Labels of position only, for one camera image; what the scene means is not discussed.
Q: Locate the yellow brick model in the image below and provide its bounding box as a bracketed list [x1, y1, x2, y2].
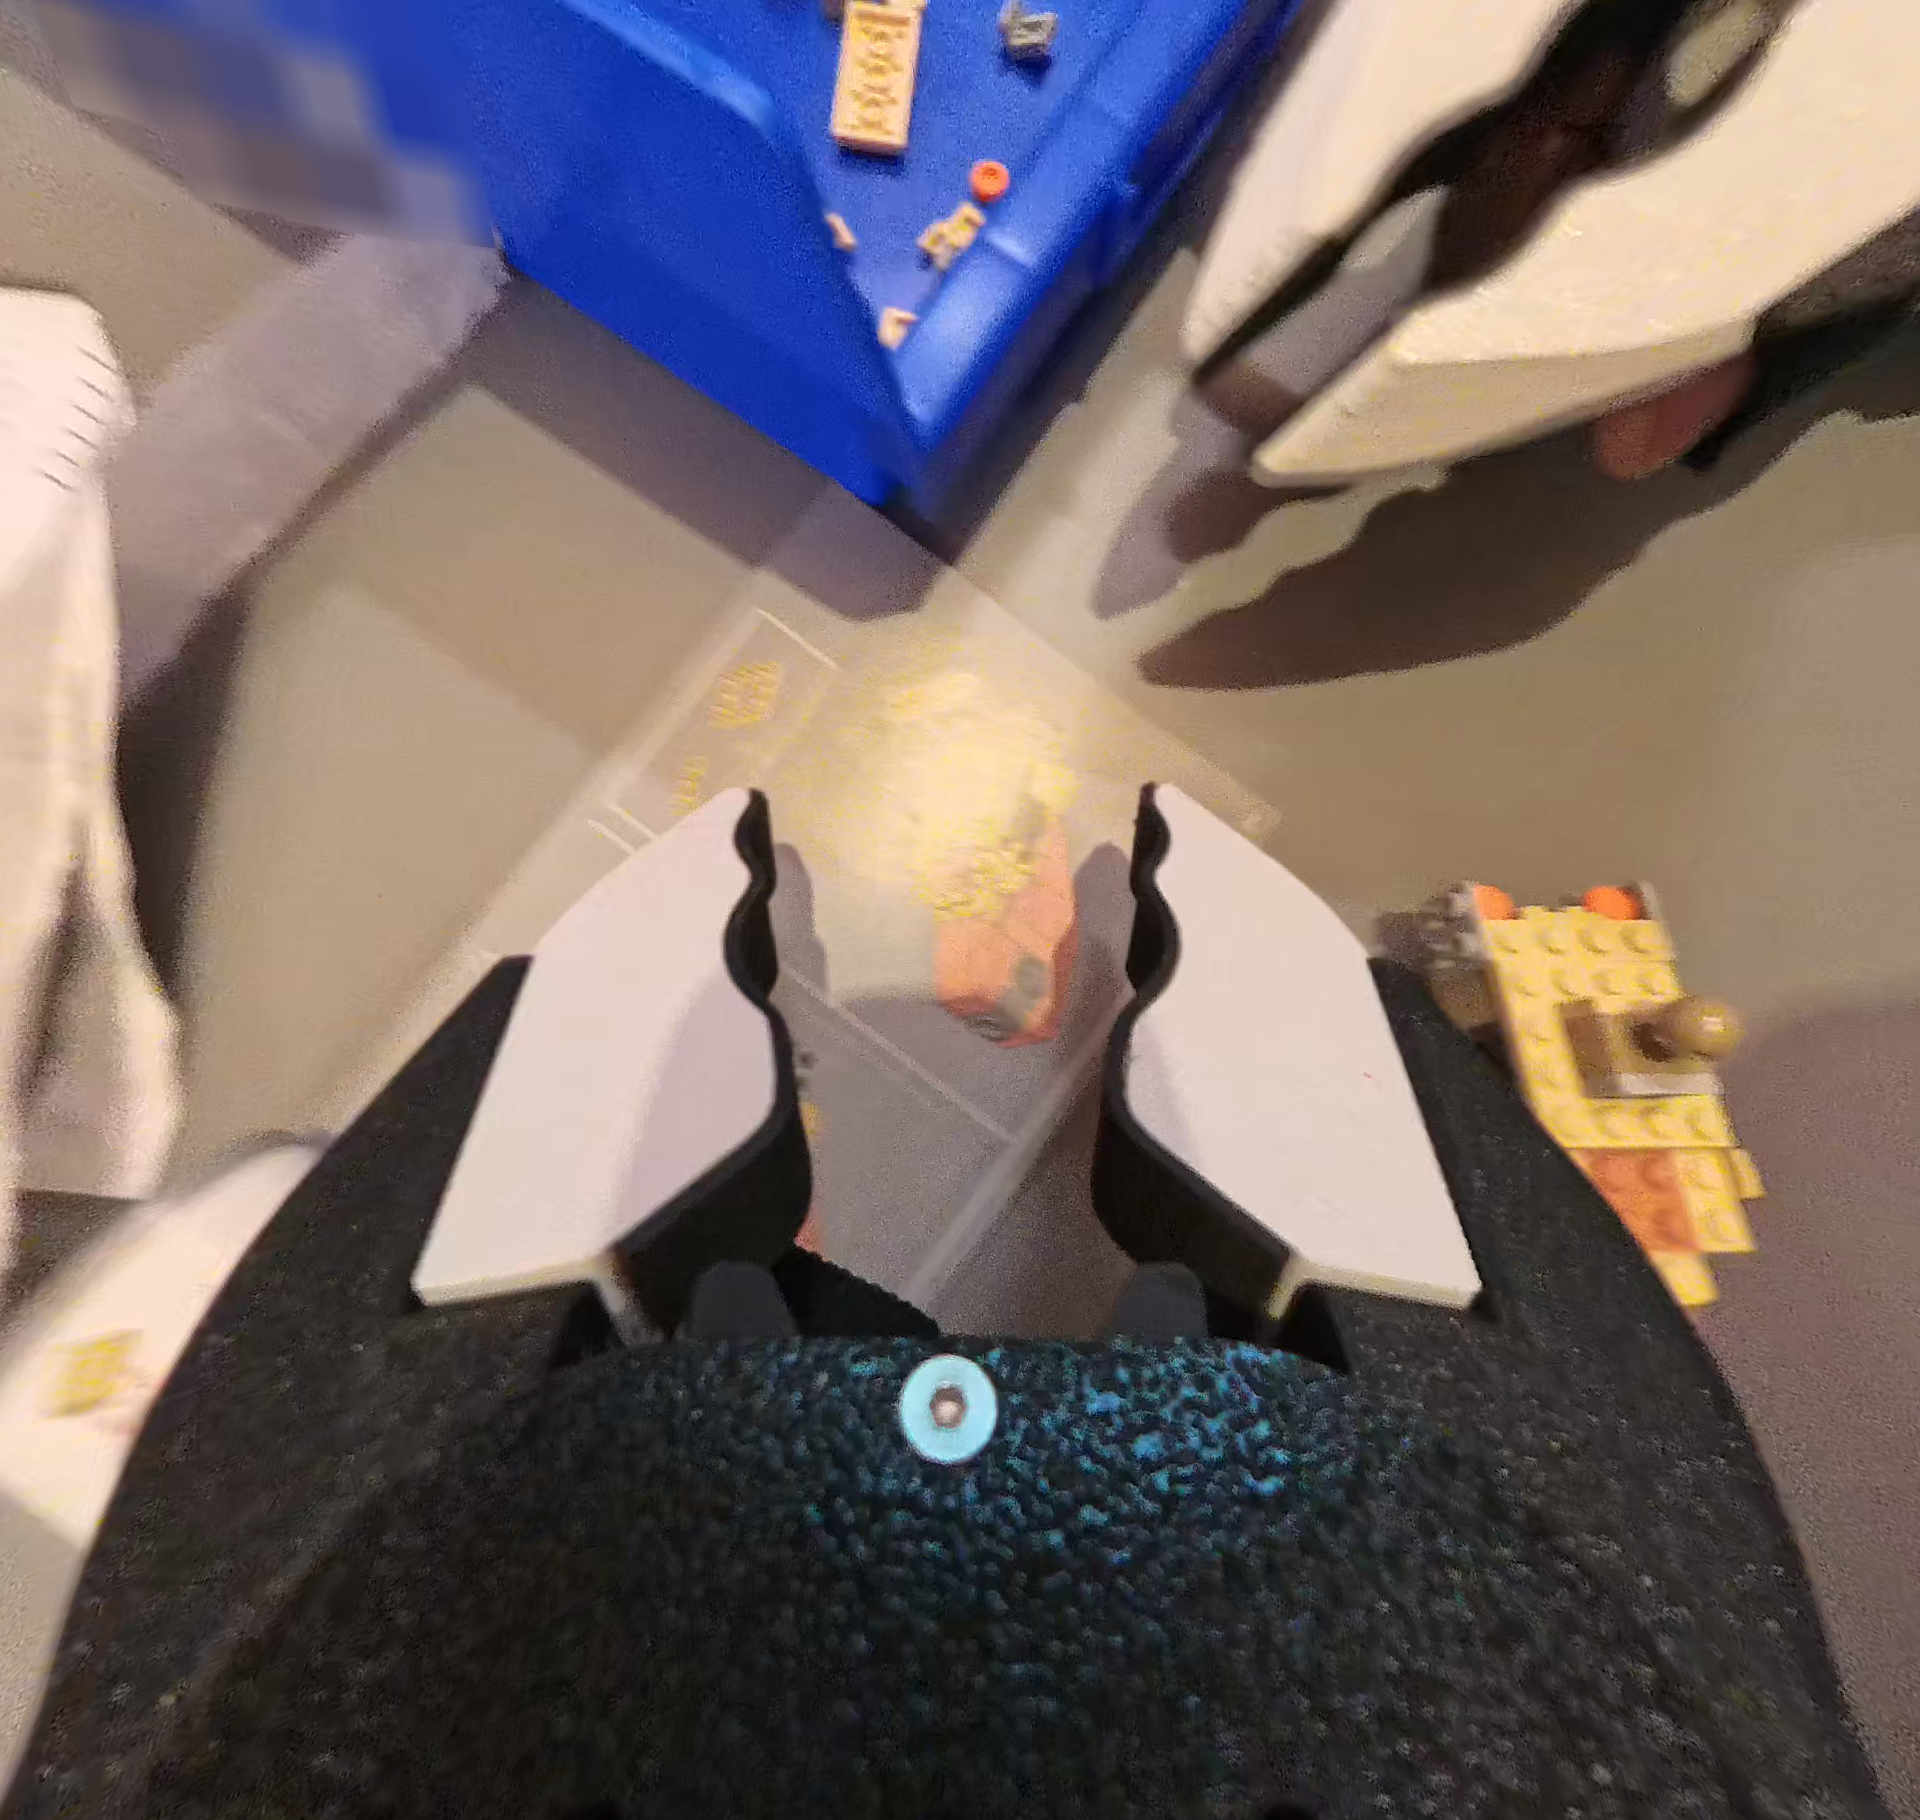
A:
[1416, 879, 1768, 1312]

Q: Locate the grey instruction booklet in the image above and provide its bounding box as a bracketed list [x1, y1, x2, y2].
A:
[585, 582, 1288, 1295]

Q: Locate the salmon brick assembly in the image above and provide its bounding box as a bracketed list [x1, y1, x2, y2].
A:
[927, 799, 1074, 1048]

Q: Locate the curled white booklet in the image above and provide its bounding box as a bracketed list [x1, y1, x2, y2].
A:
[0, 1144, 327, 1548]

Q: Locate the person's right hand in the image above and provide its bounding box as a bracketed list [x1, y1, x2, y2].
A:
[1594, 356, 1763, 479]

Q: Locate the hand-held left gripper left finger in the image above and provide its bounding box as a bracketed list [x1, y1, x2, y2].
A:
[414, 786, 817, 1327]

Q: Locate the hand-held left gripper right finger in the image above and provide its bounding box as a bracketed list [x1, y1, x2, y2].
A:
[1093, 780, 1488, 1320]

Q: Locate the blue plastic bin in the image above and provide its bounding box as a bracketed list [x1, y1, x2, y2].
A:
[345, 0, 1309, 517]

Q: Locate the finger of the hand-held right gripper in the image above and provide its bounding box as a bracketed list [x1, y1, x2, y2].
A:
[1178, 0, 1782, 385]
[1249, 0, 1920, 489]

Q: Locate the pile of tan bricks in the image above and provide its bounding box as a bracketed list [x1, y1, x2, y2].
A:
[808, 0, 1211, 350]

